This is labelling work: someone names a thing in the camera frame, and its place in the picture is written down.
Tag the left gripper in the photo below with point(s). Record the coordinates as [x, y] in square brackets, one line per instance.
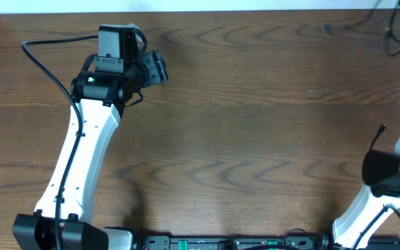
[157, 68]

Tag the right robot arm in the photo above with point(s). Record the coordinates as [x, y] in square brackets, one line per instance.
[378, 198]

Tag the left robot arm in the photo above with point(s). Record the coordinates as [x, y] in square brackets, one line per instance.
[104, 87]

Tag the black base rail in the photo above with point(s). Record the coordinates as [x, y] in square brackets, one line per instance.
[164, 242]

